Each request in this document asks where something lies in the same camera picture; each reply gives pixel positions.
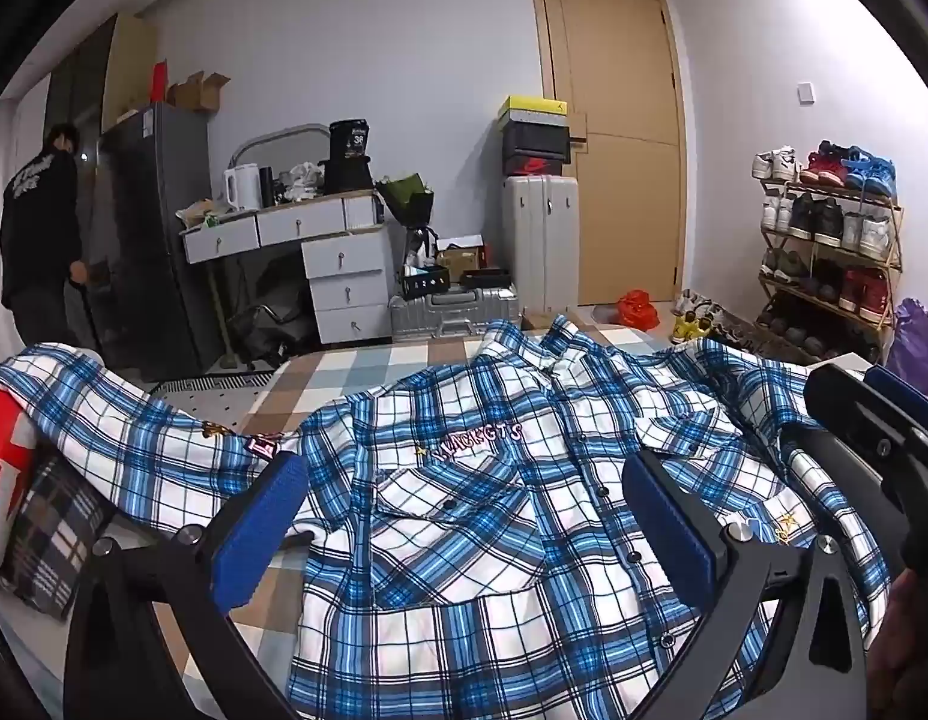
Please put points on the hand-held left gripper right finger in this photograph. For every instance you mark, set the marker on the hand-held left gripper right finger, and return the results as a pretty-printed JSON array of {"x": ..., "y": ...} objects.
[{"x": 670, "y": 532}]

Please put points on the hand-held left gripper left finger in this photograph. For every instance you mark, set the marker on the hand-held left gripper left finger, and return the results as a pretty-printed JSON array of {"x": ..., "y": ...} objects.
[{"x": 258, "y": 532}]

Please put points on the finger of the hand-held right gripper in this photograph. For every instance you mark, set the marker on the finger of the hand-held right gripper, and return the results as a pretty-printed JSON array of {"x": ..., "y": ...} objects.
[
  {"x": 847, "y": 480},
  {"x": 847, "y": 405}
]

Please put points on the blue white plaid shirt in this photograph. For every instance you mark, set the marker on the blue white plaid shirt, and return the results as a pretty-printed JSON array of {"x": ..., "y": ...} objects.
[{"x": 464, "y": 540}]

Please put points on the person's right hand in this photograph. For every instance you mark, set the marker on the person's right hand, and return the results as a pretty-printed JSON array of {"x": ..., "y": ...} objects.
[{"x": 910, "y": 637}]

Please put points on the purple bag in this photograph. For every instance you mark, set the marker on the purple bag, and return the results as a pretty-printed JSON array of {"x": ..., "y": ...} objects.
[{"x": 918, "y": 345}]

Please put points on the pile of loose shoes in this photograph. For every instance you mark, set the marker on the pile of loose shoes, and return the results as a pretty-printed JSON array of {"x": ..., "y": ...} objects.
[{"x": 723, "y": 315}]

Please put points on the black white patterned mat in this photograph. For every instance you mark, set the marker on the black white patterned mat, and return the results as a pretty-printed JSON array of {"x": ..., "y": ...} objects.
[{"x": 209, "y": 384}]

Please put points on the yellow shoes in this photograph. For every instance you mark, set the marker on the yellow shoes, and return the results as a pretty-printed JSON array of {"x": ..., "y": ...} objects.
[{"x": 689, "y": 328}]

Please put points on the dark plaid pillow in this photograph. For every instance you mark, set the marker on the dark plaid pillow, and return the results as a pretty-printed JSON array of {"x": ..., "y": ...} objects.
[{"x": 51, "y": 532}]

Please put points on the red plastic bag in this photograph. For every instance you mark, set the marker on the red plastic bag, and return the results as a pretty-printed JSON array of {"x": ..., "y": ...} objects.
[{"x": 638, "y": 309}]

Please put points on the red white pillow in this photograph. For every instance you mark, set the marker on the red white pillow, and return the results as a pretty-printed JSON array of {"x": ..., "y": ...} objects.
[{"x": 6, "y": 465}]

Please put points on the white desk with drawers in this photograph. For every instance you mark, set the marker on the white desk with drawers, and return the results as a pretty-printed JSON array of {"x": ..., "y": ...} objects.
[{"x": 336, "y": 262}]

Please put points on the silver ribbed suitcase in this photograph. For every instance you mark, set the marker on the silver ribbed suitcase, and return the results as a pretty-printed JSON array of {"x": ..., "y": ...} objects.
[{"x": 456, "y": 313}]

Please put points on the black printed box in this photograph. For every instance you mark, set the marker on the black printed box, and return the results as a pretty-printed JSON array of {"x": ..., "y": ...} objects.
[{"x": 426, "y": 283}]

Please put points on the grey refrigerator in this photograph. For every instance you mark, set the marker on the grey refrigerator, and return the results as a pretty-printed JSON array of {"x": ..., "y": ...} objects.
[{"x": 145, "y": 240}]

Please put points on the flat black box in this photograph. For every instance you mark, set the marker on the flat black box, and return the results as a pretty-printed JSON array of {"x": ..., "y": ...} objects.
[{"x": 486, "y": 278}]

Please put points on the white upright suitcase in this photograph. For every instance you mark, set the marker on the white upright suitcase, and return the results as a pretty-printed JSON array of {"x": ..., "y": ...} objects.
[{"x": 540, "y": 240}]

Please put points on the brown cardboard box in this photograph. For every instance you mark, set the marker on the brown cardboard box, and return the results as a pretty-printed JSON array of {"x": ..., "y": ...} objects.
[{"x": 460, "y": 259}]

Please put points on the white electric kettle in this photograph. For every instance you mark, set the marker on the white electric kettle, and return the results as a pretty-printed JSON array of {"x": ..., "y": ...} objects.
[{"x": 241, "y": 189}]

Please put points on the black tumbler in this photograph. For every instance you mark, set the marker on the black tumbler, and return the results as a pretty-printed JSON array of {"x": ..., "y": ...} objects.
[{"x": 266, "y": 187}]

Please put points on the wooden door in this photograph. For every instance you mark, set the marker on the wooden door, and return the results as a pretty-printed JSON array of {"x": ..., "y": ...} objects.
[{"x": 614, "y": 127}]

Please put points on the dark green flower bouquet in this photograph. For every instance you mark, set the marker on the dark green flower bouquet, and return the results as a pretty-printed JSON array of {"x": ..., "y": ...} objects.
[{"x": 408, "y": 199}]

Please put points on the black paper bag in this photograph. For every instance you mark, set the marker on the black paper bag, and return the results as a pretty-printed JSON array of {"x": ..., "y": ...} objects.
[{"x": 348, "y": 157}]

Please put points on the red shoe box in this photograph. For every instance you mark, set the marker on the red shoe box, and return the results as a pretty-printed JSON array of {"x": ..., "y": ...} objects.
[{"x": 537, "y": 166}]

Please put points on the arched mirror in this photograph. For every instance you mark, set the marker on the arched mirror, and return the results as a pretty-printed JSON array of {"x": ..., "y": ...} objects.
[{"x": 284, "y": 142}]

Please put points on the black shoe box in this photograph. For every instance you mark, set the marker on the black shoe box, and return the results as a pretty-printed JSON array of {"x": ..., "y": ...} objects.
[{"x": 535, "y": 139}]

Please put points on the open cardboard box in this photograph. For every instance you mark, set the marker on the open cardboard box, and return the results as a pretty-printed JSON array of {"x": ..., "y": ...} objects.
[{"x": 198, "y": 92}]

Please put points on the white light switch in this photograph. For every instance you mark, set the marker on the white light switch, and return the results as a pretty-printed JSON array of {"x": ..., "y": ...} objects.
[{"x": 806, "y": 93}]

